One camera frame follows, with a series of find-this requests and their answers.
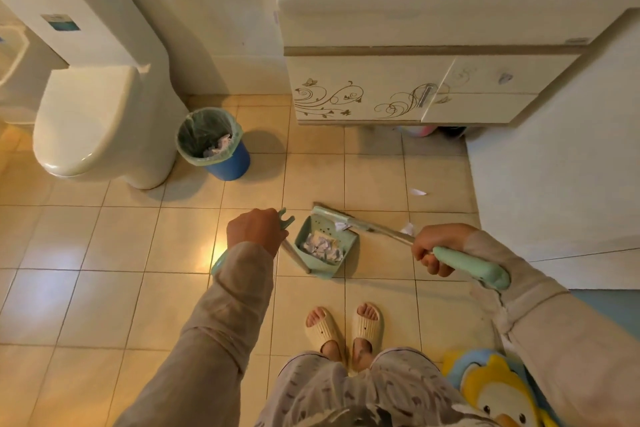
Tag person's left hand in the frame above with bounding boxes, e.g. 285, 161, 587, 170
225, 207, 290, 258

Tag person's right hand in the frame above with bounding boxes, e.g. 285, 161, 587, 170
411, 223, 481, 278

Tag green broom with steel handle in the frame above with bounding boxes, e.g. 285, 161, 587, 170
312, 201, 512, 292

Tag white paper scraps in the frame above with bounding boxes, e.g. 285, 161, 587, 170
333, 187, 429, 236

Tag green dustpan with steel handle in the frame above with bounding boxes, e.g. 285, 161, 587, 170
209, 206, 360, 280

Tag blue lined trash bin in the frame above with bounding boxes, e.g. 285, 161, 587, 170
175, 107, 251, 182

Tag person's left forearm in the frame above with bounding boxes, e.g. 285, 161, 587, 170
113, 241, 276, 427

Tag beige tiled floor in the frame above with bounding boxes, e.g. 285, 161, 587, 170
0, 93, 506, 427

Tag cream rubber slipper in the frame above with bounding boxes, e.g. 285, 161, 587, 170
305, 306, 346, 362
349, 302, 385, 370

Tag yellow duck potty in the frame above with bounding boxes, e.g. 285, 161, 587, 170
442, 349, 563, 427

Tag grey patterned trousers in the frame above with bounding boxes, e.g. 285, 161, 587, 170
255, 347, 471, 427

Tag frosted glass door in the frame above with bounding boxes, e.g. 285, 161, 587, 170
565, 289, 640, 342

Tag grey shirt black print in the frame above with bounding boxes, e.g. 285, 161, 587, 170
295, 401, 501, 427

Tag white vanity cabinet with sink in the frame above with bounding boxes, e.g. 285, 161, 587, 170
277, 0, 640, 126

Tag white toilet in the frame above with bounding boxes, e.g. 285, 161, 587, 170
0, 0, 190, 191

